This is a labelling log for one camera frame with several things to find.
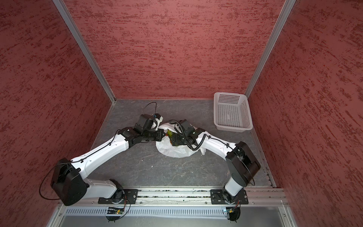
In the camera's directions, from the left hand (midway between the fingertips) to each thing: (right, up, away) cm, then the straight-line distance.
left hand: (164, 137), depth 80 cm
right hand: (+8, -5, +6) cm, 11 cm away
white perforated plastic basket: (+51, +15, +33) cm, 62 cm away
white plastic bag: (+1, -5, -3) cm, 6 cm away
